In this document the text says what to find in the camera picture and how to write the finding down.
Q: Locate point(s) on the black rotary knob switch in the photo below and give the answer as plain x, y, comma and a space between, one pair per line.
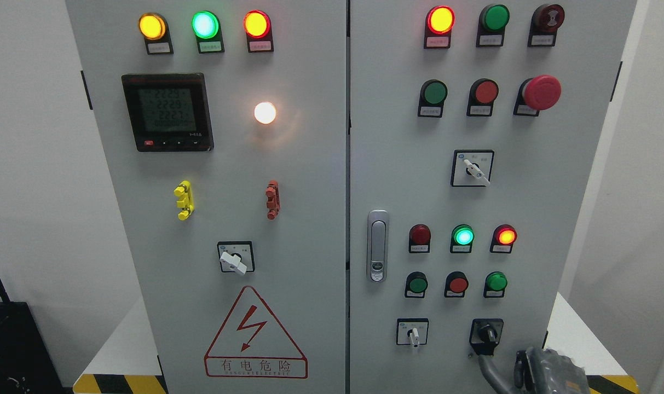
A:
485, 335

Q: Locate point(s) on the red terminal connector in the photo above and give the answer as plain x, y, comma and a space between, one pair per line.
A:
273, 203

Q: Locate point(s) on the dark red indicator light left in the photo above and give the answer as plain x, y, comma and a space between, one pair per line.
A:
419, 239

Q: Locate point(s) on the white glowing indicator light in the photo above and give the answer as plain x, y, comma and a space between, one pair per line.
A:
265, 112

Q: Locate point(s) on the green push button lower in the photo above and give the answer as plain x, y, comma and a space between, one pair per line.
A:
416, 285

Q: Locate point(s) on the green push button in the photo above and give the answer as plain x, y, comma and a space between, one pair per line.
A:
416, 285
431, 99

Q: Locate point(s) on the grey cabinet left door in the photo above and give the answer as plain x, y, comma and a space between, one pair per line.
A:
300, 256

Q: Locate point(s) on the grey cabinet door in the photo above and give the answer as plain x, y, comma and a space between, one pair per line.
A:
300, 256
403, 164

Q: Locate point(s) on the green lit indicator middle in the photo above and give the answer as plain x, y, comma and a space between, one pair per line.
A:
462, 239

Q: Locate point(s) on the green push button upper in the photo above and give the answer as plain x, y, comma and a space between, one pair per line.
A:
431, 99

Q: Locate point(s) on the yellow terminal connector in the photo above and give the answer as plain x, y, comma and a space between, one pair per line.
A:
183, 194

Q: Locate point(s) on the red push button lower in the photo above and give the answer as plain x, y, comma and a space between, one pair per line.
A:
456, 284

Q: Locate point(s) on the red push button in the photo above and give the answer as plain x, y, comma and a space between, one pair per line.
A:
482, 95
456, 284

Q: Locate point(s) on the grey cabinet right door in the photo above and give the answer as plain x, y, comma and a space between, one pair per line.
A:
403, 164

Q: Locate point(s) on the red electric hazard warning sticker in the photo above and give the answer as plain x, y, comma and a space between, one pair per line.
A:
253, 343

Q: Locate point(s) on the red indicator light right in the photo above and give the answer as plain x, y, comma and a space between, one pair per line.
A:
503, 238

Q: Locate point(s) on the black digital power meter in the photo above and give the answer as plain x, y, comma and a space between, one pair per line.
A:
168, 112

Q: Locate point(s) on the red push button upper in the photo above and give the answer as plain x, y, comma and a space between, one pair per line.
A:
482, 95

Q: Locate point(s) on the green illuminated button lower right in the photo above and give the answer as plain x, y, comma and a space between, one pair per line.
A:
495, 285

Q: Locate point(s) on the red indicator light top left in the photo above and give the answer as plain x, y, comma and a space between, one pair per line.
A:
258, 28

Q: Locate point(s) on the red lit indicator top right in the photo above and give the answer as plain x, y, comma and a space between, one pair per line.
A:
438, 27

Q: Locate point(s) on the green indicator light top left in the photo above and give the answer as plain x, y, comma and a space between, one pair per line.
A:
208, 32

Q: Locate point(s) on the red emergency stop mushroom button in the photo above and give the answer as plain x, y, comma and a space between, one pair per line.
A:
537, 94

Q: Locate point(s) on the green unlit indicator top right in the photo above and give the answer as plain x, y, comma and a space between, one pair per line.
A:
491, 25

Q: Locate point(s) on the yellow indicator light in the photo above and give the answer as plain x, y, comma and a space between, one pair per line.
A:
155, 31

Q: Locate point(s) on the white platform with hazard stripes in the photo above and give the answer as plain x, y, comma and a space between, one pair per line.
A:
128, 361

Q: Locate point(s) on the black box with antenna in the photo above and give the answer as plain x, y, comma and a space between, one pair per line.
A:
25, 364

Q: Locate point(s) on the silver door handle lock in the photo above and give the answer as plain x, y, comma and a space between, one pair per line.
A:
377, 249

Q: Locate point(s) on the white selector switch left door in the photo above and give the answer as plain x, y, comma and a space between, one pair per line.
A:
236, 256

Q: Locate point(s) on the white selector switch upper right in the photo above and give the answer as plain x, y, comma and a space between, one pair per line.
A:
472, 168

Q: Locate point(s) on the white selector switch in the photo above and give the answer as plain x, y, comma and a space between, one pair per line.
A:
472, 168
412, 332

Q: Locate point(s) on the white selector switch lower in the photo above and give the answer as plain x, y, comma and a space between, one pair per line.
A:
412, 332

